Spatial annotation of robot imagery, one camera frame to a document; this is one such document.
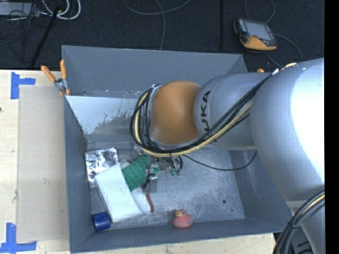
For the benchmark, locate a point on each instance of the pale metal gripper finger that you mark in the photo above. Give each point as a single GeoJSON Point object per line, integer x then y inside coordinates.
{"type": "Point", "coordinates": [152, 183]}

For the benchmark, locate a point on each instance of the red-brown thin stick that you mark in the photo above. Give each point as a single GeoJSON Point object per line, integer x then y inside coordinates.
{"type": "Point", "coordinates": [150, 204]}

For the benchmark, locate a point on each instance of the green studded flat block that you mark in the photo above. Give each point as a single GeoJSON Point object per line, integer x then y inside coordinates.
{"type": "Point", "coordinates": [135, 172]}

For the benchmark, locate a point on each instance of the white folded cloth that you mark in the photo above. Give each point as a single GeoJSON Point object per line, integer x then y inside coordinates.
{"type": "Point", "coordinates": [116, 197]}

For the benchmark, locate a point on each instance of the grey metal bin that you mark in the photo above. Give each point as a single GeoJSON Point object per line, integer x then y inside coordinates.
{"type": "Point", "coordinates": [201, 194]}

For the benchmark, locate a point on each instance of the red toy duck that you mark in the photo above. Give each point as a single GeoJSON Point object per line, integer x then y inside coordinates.
{"type": "Point", "coordinates": [182, 219]}

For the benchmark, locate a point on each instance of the silver foil packet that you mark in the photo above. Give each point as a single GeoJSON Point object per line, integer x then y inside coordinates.
{"type": "Point", "coordinates": [97, 161]}

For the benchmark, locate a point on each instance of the brown cardboard board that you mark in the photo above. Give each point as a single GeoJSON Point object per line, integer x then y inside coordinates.
{"type": "Point", "coordinates": [42, 163]}

